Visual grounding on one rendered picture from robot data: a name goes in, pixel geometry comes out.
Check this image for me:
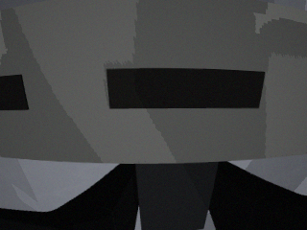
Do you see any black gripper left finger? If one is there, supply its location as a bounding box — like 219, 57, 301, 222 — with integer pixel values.
0, 164, 139, 230

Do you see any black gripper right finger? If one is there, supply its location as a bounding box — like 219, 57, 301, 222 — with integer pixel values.
208, 161, 307, 230

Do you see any black two-prong plug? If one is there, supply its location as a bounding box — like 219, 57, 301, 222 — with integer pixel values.
135, 161, 219, 230

